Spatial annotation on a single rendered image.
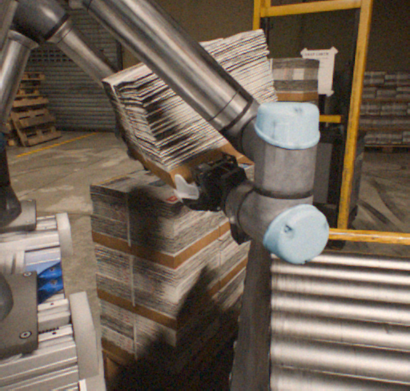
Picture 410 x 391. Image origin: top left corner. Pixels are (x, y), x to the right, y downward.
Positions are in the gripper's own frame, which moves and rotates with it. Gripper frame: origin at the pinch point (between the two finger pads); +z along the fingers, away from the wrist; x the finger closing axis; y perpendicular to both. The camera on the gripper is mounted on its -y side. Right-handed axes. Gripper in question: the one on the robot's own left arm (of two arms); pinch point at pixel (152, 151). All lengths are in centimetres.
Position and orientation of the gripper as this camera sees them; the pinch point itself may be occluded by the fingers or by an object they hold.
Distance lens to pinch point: 108.7
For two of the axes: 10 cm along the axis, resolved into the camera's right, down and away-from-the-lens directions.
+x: 8.5, -4.5, 2.7
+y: -3.2, -8.6, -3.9
